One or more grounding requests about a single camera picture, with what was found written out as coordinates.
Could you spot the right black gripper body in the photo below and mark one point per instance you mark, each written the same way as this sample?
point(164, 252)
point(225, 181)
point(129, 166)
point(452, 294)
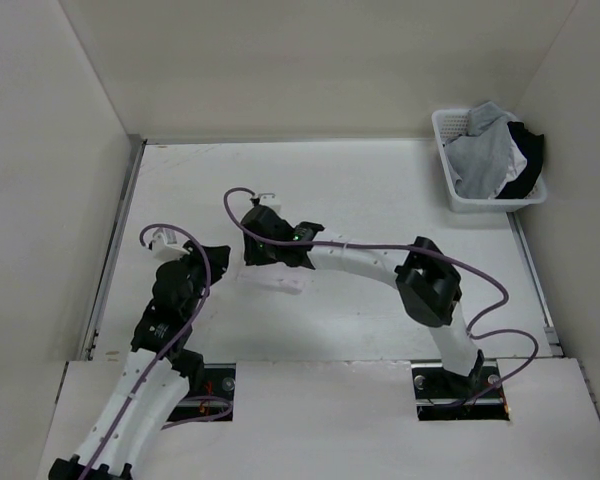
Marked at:
point(261, 252)

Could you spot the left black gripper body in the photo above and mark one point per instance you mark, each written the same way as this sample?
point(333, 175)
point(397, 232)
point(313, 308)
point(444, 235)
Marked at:
point(197, 265)

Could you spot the pale pink tank top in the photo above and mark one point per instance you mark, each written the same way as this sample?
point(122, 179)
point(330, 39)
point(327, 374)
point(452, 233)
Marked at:
point(275, 278)

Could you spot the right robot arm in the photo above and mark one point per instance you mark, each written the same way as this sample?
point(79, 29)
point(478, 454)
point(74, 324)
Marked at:
point(429, 288)

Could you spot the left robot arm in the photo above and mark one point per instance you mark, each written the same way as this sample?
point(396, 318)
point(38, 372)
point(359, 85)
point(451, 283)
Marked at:
point(158, 373)

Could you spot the grey tank top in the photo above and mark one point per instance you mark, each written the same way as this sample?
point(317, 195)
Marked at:
point(480, 157)

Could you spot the white tank top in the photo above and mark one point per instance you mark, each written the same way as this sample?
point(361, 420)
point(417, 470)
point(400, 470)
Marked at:
point(516, 166)

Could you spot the black tank top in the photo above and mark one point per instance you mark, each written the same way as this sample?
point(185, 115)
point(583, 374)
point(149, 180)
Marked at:
point(532, 146)

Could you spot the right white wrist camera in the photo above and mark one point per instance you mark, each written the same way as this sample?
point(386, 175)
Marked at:
point(269, 199)

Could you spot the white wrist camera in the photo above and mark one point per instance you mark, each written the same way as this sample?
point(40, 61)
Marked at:
point(164, 245)
point(269, 199)

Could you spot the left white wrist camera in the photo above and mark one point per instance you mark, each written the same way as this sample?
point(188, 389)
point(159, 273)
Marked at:
point(164, 245)

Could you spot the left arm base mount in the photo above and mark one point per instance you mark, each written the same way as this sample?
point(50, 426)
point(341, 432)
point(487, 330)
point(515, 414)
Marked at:
point(211, 397)

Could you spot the left metal table rail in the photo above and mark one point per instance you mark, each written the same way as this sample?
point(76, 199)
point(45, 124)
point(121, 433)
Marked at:
point(92, 324)

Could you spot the metal table rail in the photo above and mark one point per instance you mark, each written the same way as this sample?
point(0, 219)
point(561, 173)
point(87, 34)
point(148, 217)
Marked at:
point(92, 324)
point(531, 272)

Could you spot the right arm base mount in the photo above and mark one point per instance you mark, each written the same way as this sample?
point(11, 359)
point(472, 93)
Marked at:
point(440, 398)

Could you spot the right metal table rail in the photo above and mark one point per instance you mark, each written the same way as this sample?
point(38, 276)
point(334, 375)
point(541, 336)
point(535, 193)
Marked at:
point(531, 272)

